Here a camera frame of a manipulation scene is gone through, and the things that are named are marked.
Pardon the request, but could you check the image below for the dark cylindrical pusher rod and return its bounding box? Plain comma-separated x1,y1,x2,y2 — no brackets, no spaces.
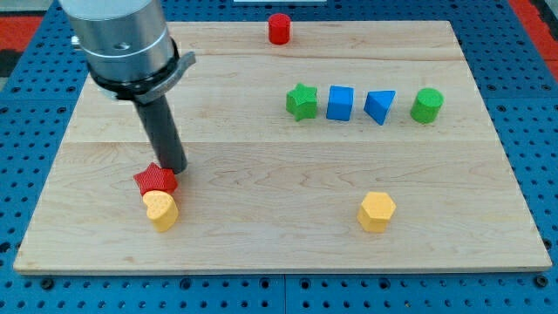
133,96,187,174

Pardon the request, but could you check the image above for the blue cube block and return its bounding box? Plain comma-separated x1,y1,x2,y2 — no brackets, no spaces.
326,85,354,121

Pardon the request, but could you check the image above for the yellow hexagon block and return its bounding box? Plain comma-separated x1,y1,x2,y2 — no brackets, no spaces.
357,192,397,233

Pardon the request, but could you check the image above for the yellow heart block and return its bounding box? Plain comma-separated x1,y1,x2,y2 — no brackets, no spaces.
142,190,179,232

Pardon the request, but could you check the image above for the green star block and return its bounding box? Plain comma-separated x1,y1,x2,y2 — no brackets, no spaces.
286,83,317,121

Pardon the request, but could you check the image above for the green cylinder block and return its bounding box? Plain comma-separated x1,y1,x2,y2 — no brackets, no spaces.
410,88,445,124

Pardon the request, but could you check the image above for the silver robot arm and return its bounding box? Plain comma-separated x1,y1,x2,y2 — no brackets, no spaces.
60,0,196,104

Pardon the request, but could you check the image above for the red star block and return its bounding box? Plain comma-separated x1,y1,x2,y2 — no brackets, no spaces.
133,162,178,195

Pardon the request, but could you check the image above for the wooden board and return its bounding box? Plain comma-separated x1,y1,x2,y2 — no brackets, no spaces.
13,21,552,276

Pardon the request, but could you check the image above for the red cylinder block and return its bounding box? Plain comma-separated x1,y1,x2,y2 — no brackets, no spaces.
268,13,291,44

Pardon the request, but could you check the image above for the blue triangle block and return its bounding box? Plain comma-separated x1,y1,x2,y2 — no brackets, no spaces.
364,90,397,126

